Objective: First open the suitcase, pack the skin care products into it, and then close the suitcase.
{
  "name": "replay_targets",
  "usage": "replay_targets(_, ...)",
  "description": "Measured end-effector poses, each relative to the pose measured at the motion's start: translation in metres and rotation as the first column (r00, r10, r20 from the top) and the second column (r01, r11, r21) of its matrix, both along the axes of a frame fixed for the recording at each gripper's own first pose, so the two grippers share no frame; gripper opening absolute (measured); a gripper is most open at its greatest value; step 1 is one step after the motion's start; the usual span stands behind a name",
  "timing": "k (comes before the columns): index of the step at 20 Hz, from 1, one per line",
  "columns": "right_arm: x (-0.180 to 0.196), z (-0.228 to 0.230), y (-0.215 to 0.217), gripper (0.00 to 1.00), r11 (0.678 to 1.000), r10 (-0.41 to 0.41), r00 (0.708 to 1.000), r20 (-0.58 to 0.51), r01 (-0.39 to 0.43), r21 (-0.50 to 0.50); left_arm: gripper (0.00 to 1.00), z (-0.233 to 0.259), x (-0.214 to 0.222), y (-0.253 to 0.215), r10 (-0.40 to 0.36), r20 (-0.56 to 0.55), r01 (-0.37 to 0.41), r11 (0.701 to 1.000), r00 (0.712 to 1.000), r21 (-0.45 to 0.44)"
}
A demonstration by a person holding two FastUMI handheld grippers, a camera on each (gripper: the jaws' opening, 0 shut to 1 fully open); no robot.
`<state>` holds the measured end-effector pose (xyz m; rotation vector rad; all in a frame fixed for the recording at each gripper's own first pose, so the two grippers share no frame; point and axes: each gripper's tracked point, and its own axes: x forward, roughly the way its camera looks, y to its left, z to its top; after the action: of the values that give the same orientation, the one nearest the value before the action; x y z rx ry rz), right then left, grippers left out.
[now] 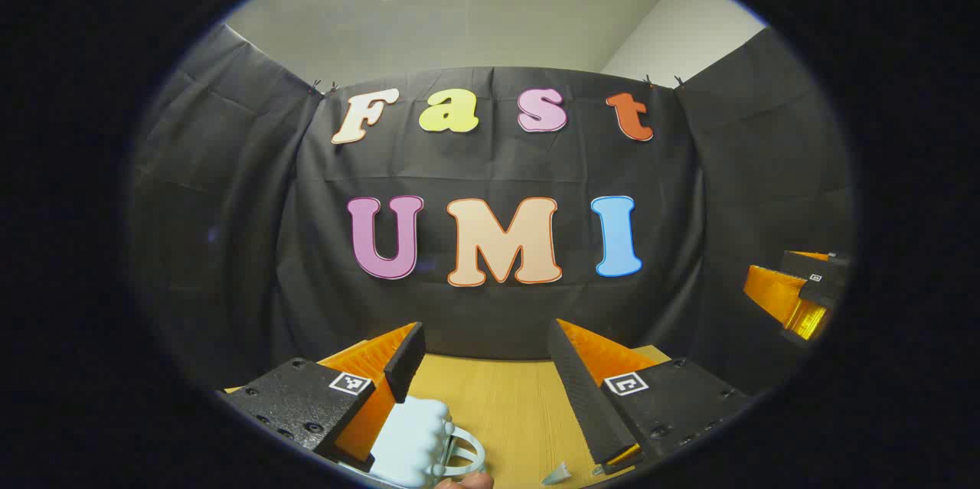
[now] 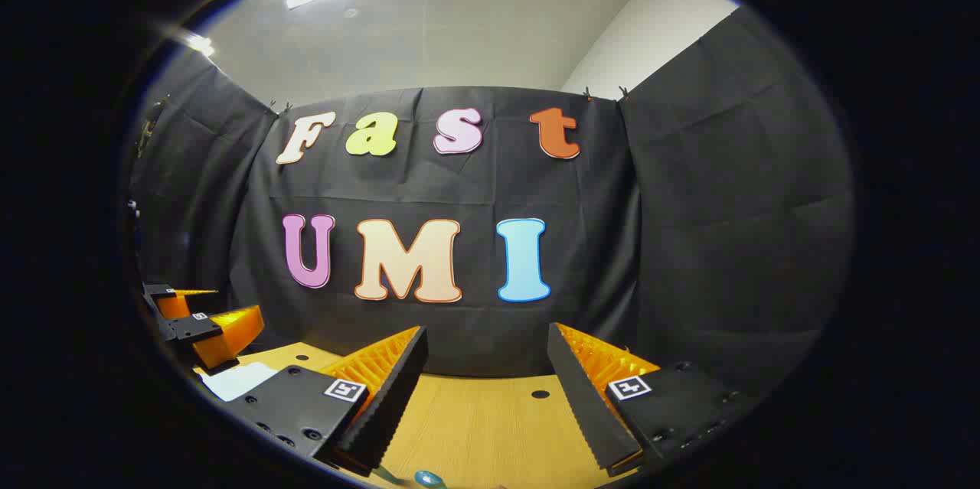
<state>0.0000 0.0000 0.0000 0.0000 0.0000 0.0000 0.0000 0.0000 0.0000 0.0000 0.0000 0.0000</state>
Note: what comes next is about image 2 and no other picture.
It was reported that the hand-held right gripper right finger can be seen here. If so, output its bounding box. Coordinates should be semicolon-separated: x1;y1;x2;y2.
547;322;759;478

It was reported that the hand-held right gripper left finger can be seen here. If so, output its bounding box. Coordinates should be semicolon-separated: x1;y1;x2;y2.
222;324;430;474

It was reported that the light blue suitcase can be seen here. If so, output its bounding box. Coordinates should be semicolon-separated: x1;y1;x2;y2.
201;361;280;403

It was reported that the black backdrop cloth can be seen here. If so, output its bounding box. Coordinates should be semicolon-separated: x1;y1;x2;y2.
126;5;857;398

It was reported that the small ceiling light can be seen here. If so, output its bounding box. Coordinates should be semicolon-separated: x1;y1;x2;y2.
182;30;217;58

